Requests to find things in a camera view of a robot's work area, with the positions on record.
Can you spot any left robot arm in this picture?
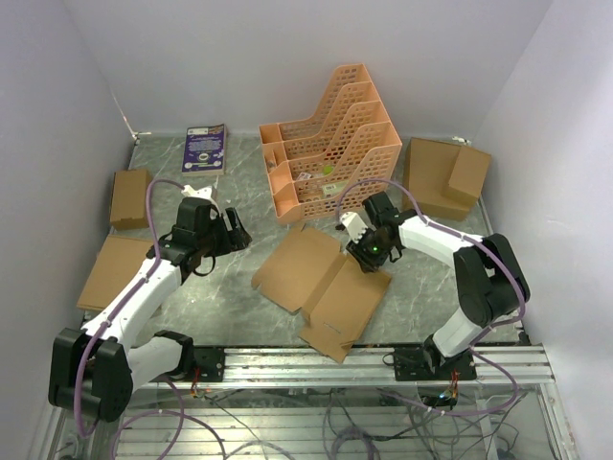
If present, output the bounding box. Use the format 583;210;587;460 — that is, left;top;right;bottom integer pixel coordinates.
48;196;252;422

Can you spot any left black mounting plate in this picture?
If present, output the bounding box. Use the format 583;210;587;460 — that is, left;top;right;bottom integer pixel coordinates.
166;346;226;382

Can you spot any purple book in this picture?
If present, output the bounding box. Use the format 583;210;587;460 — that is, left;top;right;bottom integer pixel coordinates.
181;124;227;176

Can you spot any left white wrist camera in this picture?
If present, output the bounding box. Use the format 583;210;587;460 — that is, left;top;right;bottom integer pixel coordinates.
181;185;219;208

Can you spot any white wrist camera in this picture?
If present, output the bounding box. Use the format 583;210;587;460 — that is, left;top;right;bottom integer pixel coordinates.
181;185;219;208
340;212;369;244

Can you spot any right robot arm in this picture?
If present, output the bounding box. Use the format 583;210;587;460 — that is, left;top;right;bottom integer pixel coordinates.
339;192;531;380

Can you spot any peach plastic file organizer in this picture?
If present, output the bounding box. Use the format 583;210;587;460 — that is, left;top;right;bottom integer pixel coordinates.
259;63;402;224

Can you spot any cardboard box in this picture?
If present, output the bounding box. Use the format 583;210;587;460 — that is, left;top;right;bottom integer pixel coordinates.
402;137;491;221
77;235;152;312
251;223;392;363
109;169;152;231

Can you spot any black mounting plate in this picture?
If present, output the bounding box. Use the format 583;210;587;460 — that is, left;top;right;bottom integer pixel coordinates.
392;347;477;381
166;346;226;382

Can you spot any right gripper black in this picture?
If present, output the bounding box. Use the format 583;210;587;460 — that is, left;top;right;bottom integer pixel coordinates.
346;226;394;273

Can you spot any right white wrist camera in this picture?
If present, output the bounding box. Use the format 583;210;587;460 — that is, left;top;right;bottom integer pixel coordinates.
340;212;369;244

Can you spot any green boxed item in organizer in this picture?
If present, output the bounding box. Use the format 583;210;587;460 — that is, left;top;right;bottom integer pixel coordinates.
322;182;347;197

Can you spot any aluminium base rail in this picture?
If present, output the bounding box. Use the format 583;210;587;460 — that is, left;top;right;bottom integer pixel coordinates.
50;347;556;388

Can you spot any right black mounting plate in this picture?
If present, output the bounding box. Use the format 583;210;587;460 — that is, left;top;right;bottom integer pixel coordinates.
392;347;477;381

